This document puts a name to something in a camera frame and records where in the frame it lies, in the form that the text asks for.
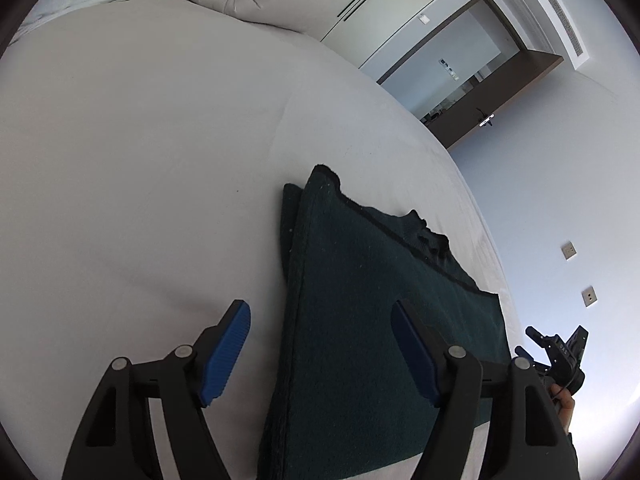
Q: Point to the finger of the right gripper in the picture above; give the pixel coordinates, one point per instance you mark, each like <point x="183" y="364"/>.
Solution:
<point x="578" y="340"/>
<point x="537" y="337"/>

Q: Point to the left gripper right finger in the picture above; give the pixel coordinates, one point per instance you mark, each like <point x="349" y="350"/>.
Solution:
<point x="525" y="438"/>

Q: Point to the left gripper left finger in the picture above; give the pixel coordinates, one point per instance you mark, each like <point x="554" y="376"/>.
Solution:
<point x="115" y="437"/>

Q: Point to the dark green knit sweater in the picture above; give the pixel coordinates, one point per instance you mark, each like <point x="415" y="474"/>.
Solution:
<point x="345" y="402"/>

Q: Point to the person's right hand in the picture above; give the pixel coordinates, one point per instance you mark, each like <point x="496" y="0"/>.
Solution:
<point x="564" y="404"/>

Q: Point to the dark brown door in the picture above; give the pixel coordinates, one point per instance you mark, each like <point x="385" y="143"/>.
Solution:
<point x="474" y="59"/>

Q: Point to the ceiling air vent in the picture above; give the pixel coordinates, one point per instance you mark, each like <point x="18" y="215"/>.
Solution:
<point x="568" y="27"/>

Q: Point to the white bed sheet mattress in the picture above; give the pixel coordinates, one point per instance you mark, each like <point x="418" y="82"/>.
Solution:
<point x="144" y="148"/>

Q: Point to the upper wall switch plate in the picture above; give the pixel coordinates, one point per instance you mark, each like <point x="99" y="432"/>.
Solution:
<point x="568" y="250"/>

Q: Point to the silver door handle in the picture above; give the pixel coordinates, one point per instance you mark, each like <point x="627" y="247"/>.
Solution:
<point x="486" y="119"/>

